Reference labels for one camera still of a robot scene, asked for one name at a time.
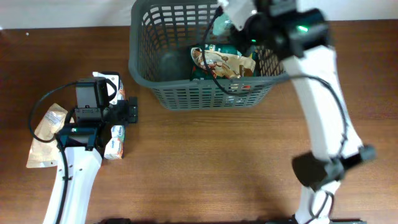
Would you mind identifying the beige brown snack pouch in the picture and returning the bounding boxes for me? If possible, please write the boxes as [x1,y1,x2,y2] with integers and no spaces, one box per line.
[190,47,256,79]

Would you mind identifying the green Nescafe coffee bag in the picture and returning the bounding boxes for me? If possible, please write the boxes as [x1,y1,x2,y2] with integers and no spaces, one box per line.
[191,44,254,80]

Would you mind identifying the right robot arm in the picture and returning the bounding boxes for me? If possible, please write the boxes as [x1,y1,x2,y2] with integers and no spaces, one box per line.
[220,0,376,223]

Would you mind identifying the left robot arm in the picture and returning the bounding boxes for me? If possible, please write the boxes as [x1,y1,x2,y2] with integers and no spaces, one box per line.
[44,97,138,223]

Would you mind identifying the Kleenex tissue multipack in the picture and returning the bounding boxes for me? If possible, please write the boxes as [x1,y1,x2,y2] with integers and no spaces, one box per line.
[92,72,126,160]

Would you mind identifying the grey plastic basket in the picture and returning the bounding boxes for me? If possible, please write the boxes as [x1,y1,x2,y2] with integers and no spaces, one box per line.
[128,0,287,111]

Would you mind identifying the beige powder pouch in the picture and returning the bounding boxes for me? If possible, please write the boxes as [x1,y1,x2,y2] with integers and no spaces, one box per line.
[26,103,68,169]

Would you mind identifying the right black cable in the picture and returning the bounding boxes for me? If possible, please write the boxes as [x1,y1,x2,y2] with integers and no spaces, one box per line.
[200,6,349,218]

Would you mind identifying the black cable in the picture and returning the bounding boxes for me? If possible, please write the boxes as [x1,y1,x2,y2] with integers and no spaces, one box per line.
[27,81,78,224]
[200,6,349,218]

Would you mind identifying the left black cable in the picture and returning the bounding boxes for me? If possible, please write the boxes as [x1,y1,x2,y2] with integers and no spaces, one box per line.
[27,81,78,224]

